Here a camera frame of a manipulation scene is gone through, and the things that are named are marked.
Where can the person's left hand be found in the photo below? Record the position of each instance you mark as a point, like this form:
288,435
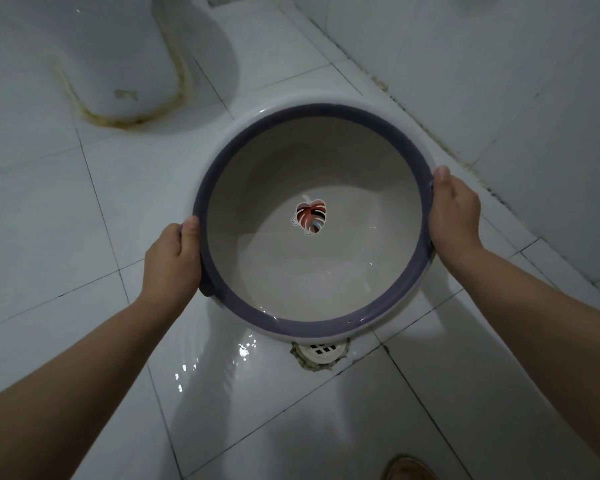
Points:
170,267

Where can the person's right hand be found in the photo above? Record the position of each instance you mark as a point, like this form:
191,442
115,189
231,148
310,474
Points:
455,214

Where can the person's right thumb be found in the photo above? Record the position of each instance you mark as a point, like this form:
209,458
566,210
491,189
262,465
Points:
441,187

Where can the person's left thumb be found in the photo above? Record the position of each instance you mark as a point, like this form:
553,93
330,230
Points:
191,239

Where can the white basin with purple rim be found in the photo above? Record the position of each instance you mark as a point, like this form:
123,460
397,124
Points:
312,219

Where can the person's left forearm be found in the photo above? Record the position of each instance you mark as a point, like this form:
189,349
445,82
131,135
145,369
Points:
60,394

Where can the person's right forearm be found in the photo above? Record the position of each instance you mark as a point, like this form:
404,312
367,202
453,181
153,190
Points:
545,334

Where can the white floor drain cover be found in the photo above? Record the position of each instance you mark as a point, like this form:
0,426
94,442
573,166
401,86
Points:
321,351

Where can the white toilet base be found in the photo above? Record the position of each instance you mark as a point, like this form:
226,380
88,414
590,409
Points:
125,49

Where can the brown slipper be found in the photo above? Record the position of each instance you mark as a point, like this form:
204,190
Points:
410,468

